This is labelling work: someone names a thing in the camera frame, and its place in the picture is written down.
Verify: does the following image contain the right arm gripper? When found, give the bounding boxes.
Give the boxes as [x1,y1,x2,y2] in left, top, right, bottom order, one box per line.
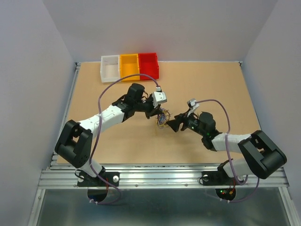
[165,108,206,137]

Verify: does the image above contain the coloured wire bundle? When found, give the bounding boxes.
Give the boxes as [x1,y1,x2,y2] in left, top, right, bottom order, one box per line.
[154,108,172,129]

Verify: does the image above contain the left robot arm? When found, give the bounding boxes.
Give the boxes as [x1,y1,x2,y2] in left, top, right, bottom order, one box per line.
[55,83,167,186]

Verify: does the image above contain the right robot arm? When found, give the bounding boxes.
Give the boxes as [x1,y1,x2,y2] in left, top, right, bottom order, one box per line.
[167,112,287,186]

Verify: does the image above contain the red plastic bin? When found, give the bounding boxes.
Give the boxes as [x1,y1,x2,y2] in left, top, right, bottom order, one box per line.
[138,53,159,80]

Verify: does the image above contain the yellow plastic bin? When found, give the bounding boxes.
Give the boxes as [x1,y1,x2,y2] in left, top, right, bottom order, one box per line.
[119,54,140,82]

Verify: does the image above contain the white plastic bin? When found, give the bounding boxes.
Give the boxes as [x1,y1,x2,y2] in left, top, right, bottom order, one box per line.
[100,55,121,83]

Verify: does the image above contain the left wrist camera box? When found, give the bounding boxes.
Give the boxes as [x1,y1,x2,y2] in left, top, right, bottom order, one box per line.
[152,86,167,108]

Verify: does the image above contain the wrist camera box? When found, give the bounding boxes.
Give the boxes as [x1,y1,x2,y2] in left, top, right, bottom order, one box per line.
[187,98,199,116]
[152,86,167,108]

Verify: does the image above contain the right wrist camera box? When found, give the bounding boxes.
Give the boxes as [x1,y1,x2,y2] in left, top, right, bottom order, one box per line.
[187,98,199,116]

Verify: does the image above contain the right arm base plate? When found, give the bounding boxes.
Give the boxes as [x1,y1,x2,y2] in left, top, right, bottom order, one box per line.
[199,171,235,186]

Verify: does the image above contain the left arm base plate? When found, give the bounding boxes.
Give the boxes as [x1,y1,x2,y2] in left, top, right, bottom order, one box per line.
[75,171,120,187]

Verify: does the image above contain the aluminium mounting rail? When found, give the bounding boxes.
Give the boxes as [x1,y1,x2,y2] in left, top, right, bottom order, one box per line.
[37,162,289,190]

